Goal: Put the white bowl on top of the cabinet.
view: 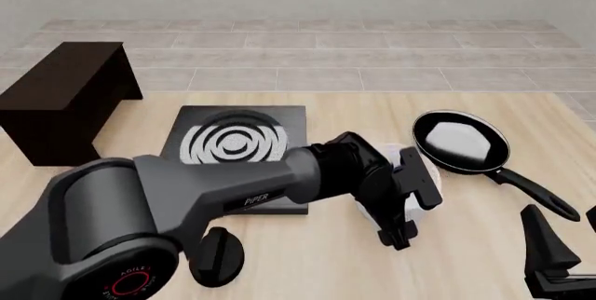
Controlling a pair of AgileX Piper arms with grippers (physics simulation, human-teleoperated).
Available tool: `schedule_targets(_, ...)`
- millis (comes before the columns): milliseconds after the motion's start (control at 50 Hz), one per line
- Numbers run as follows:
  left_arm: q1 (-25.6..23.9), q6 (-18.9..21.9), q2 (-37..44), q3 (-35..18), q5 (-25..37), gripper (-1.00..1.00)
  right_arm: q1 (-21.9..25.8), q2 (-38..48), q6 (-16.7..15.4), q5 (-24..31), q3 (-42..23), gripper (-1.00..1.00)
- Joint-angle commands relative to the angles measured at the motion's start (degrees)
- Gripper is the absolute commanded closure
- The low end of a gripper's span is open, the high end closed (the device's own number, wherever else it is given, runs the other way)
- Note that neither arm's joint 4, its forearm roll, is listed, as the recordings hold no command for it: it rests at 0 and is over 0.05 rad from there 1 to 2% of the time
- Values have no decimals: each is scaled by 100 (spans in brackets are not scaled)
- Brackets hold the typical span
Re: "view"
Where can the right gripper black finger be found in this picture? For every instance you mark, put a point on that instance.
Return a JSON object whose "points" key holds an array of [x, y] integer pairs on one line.
{"points": [[545, 244], [591, 214]]}

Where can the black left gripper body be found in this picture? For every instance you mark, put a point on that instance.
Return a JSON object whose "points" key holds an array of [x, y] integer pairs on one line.
{"points": [[395, 230]]}

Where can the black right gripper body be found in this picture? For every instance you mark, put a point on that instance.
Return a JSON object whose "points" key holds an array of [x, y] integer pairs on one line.
{"points": [[559, 280]]}

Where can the grey and black left robot arm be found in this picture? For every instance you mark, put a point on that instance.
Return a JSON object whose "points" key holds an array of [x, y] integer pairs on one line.
{"points": [[177, 188]]}

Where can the white bowl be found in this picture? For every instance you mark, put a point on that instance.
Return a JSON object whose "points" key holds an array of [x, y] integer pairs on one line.
{"points": [[415, 211]]}

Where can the black frying pan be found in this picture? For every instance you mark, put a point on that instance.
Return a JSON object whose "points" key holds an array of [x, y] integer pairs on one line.
{"points": [[458, 141]]}

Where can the round black stove knob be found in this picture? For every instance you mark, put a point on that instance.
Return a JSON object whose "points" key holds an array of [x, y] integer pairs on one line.
{"points": [[219, 258]]}

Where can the flat black stove plate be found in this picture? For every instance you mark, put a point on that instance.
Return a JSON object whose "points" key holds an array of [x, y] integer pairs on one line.
{"points": [[233, 139]]}

